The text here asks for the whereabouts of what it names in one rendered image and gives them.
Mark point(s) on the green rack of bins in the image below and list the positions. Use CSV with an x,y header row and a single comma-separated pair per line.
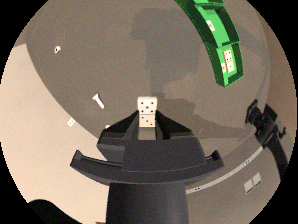
x,y
223,39

